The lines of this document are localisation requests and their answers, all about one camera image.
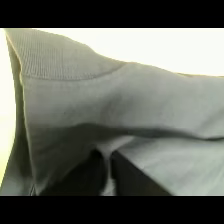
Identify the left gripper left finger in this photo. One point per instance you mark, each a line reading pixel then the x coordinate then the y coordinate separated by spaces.
pixel 81 176

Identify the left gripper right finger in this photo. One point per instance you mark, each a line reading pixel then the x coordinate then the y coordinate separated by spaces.
pixel 133 180

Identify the grey long-sleeved shirt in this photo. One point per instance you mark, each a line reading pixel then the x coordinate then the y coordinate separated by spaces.
pixel 110 96

